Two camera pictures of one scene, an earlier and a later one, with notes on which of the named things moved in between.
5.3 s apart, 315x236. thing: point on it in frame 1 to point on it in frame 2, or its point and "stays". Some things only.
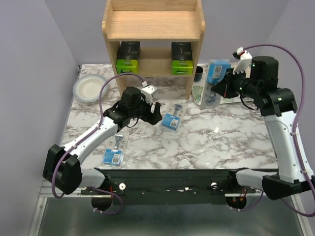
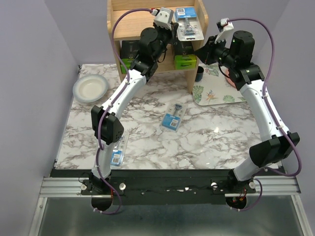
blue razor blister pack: (217, 70) to (189, 27)
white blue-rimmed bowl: (87, 88) stays
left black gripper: (154, 118) to (170, 33)
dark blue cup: (198, 73) stays
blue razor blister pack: (173, 115) stays
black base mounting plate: (169, 187) stays
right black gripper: (224, 87) to (204, 53)
